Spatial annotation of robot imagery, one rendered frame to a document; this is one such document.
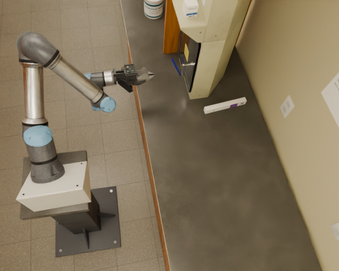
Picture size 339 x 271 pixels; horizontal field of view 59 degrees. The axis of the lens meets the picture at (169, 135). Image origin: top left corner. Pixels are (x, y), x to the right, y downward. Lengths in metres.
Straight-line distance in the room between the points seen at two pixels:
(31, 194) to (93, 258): 1.17
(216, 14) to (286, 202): 0.99
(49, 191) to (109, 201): 1.17
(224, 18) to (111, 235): 1.76
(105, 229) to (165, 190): 1.02
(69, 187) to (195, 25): 0.89
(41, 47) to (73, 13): 2.40
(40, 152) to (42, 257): 1.27
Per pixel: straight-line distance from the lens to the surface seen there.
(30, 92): 1.53
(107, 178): 2.60
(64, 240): 2.53
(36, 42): 1.40
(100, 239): 2.47
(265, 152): 1.76
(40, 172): 1.48
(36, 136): 1.42
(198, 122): 1.74
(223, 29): 1.43
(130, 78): 1.60
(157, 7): 2.17
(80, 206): 1.58
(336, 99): 1.38
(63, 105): 2.99
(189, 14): 1.40
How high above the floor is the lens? 2.44
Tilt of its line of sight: 63 degrees down
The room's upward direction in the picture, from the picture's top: 8 degrees clockwise
